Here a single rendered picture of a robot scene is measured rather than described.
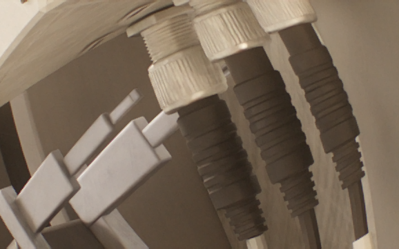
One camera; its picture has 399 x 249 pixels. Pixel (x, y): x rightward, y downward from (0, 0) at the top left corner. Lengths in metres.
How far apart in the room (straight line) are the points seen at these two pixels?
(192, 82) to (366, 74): 0.05
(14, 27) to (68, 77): 0.25
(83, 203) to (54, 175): 0.06
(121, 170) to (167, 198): 0.06
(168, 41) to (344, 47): 0.04
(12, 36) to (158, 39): 0.15
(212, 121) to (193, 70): 0.01
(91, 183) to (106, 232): 0.01
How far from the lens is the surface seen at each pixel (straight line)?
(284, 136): 0.63
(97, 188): 0.71
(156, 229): 0.77
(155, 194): 0.77
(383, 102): 0.65
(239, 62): 0.63
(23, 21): 0.51
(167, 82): 0.66
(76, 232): 0.71
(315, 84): 0.60
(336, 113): 0.60
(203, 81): 0.66
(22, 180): 1.63
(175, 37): 0.66
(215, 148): 0.66
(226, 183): 0.66
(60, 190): 0.66
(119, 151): 0.71
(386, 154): 0.66
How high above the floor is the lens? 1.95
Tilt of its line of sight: 41 degrees down
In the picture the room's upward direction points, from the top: 2 degrees counter-clockwise
